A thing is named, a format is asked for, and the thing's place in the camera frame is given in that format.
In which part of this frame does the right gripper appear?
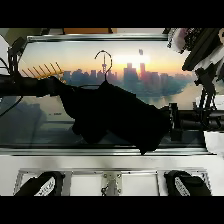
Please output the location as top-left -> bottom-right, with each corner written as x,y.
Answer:
168,102 -> 183,141

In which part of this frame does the black garment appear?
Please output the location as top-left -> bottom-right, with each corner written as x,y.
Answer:
53,77 -> 172,156

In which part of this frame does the black clothes hanger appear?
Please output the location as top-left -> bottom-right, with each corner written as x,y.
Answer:
94,49 -> 113,83

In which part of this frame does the wooden peg rack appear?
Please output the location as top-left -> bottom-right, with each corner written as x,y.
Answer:
21,61 -> 66,81

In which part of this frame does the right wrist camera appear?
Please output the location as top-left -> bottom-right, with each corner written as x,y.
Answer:
194,64 -> 219,111

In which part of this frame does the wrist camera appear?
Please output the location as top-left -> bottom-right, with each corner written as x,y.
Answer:
194,64 -> 219,111
7,36 -> 27,76

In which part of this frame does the black cable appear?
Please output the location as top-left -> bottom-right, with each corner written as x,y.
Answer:
0,94 -> 24,118

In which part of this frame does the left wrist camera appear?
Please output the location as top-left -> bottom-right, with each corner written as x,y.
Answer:
7,36 -> 27,76

